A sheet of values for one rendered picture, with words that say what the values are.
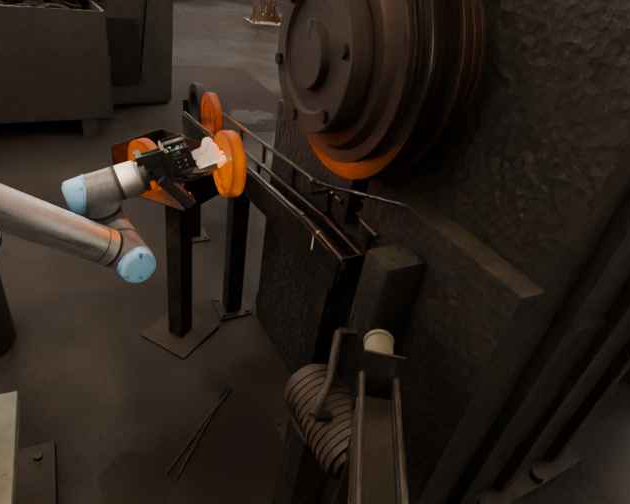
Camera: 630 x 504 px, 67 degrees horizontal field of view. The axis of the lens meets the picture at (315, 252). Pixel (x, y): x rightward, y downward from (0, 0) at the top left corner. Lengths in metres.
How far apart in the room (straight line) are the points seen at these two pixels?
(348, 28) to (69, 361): 1.41
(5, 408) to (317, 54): 1.04
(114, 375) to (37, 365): 0.25
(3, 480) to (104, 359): 0.67
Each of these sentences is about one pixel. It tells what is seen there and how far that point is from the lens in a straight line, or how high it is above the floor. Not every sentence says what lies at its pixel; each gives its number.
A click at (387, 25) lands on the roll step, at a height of 1.20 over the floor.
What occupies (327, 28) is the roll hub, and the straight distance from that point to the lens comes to 0.91.
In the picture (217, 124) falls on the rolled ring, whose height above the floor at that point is 0.67.
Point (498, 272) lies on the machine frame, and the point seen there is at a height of 0.87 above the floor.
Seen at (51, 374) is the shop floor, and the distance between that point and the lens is 1.80.
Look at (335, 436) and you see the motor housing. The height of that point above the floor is 0.52.
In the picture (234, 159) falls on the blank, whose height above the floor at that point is 0.87.
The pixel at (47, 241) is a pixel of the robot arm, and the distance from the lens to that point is 0.96.
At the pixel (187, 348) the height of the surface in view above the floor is 0.01.
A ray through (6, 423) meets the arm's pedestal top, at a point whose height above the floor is 0.30.
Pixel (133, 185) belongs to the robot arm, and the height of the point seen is 0.81.
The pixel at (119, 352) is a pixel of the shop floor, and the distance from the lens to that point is 1.82.
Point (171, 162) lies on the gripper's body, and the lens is 1.07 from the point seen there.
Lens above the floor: 1.31
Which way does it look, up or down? 34 degrees down
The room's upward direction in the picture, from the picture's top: 10 degrees clockwise
